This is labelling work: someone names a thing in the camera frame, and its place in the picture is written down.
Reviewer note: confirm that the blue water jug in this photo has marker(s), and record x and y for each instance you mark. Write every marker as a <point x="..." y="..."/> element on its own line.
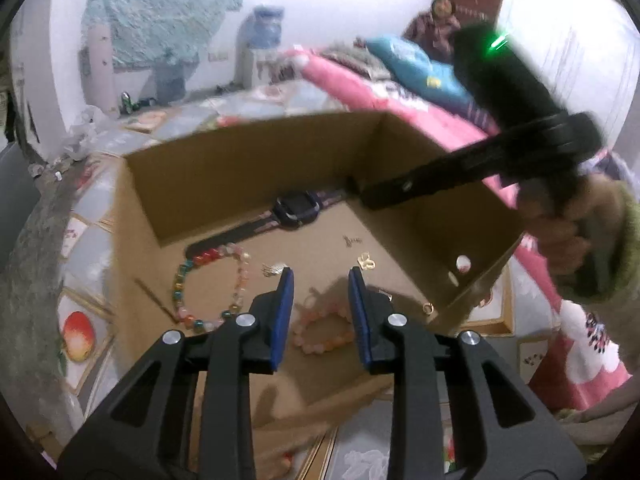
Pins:
<point x="265" y="27"/>

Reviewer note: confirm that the small silver earring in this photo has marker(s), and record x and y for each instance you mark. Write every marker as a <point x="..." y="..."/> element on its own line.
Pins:
<point x="351" y="241"/>
<point x="385" y="294"/>

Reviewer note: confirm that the clear plastic bag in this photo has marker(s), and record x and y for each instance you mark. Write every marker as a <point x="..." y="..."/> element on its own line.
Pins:
<point x="85" y="132"/>

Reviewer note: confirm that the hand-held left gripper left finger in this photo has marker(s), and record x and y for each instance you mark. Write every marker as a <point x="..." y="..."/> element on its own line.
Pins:
<point x="282" y="315"/>

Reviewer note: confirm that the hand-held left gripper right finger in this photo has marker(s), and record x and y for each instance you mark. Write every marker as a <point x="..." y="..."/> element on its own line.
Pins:
<point x="361" y="315"/>

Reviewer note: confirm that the white pipe column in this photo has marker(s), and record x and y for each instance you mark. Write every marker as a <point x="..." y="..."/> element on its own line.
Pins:
<point x="102" y="75"/>

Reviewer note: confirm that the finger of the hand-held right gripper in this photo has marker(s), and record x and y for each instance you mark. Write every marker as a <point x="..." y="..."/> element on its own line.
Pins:
<point x="400" y="190"/>

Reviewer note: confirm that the pink floral blanket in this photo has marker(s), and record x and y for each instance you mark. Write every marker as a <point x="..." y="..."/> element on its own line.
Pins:
<point x="350" y="85"/>

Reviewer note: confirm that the green drink can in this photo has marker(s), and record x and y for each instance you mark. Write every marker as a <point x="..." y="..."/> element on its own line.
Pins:
<point x="126" y="103"/>

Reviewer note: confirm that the brown cardboard box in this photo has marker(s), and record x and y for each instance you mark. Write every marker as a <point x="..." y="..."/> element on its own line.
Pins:
<point x="310" y="160"/>

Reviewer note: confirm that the teal patterned wall cloth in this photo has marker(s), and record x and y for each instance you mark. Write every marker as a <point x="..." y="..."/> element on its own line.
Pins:
<point x="160" y="10"/>

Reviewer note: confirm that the grey bucket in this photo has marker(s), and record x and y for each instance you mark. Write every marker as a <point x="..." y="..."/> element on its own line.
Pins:
<point x="170" y="82"/>

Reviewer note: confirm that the fruit print mat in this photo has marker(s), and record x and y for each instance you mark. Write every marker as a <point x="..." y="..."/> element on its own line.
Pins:
<point x="90" y="260"/>

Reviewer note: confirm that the person's right hand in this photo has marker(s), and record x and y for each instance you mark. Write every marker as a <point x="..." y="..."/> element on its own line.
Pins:
<point x="555" y="245"/>

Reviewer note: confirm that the blue printed pillow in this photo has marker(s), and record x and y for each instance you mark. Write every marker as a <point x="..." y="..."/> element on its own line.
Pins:
<point x="410" y="65"/>

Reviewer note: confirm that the white water dispenser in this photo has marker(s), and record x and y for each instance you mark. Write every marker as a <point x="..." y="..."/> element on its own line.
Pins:
<point x="260" y="67"/>

